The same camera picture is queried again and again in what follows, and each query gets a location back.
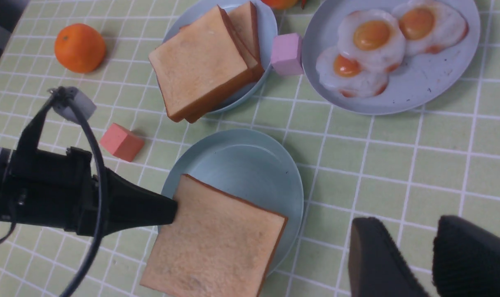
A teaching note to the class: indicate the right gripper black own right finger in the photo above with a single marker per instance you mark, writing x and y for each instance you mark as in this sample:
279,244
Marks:
466,259

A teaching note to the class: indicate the fried egg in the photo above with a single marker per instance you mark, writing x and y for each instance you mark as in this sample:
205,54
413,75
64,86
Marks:
429,26
373,39
340,75

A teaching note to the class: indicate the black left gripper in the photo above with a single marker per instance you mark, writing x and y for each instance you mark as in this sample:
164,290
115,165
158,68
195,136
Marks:
47,189

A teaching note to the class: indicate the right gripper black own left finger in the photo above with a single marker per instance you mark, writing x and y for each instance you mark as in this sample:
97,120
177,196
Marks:
376,268

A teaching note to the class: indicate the blue bread plate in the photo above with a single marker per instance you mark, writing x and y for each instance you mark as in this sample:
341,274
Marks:
267,31

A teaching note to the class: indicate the orange tangerine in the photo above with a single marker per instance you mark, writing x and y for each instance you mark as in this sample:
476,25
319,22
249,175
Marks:
80,48

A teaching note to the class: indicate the green checkered tablecloth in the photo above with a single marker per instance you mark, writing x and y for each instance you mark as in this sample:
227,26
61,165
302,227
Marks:
407,169

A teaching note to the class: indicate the salmon red cube block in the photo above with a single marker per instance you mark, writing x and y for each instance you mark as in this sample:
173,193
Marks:
121,142

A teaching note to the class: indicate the pink cube block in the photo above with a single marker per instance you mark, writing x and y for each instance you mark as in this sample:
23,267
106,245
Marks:
286,54

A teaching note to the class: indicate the light blue front plate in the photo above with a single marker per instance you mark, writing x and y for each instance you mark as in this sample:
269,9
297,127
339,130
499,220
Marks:
250,165

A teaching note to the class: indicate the grey egg plate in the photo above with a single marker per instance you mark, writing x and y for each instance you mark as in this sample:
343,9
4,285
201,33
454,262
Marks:
419,80

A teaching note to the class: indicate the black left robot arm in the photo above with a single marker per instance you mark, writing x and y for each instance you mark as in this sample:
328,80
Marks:
229,213

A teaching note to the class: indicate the red tomato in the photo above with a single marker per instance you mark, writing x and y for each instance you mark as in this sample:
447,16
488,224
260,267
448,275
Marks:
284,4

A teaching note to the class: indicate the toast slice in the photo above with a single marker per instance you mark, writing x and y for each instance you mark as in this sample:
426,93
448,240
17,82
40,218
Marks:
167,66
221,54
218,245

